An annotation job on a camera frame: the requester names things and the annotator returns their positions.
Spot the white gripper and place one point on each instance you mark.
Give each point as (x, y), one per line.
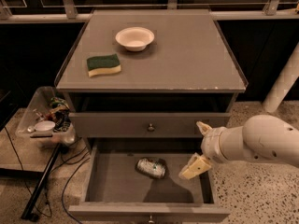
(210, 144)

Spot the crushed silver 7up can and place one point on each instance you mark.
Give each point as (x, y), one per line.
(152, 168)

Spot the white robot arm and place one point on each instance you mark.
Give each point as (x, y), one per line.
(262, 138)

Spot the round top drawer knob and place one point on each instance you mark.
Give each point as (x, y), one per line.
(151, 128)

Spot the round drawer knob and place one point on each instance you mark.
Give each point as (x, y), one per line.
(151, 221)
(151, 128)

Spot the open grey middle drawer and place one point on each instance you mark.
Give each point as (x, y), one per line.
(116, 191)

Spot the round middle drawer knob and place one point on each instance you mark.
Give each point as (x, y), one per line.
(151, 221)

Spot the grey drawer cabinet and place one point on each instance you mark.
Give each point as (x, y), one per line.
(188, 68)

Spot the grey top drawer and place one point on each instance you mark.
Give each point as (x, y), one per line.
(135, 124)

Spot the white paper bowl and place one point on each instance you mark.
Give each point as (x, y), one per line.
(135, 38)

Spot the green yellow sponge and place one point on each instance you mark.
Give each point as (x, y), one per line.
(103, 65)

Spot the clutter of items in bin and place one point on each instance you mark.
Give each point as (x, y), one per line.
(58, 113)

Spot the metal window railing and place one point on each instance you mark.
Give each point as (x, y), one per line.
(46, 11)

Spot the small white bowl in bin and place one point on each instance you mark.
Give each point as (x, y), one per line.
(45, 125)

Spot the clear plastic bin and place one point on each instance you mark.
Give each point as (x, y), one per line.
(40, 105)

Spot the black floor bar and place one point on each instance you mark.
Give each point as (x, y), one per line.
(42, 180)

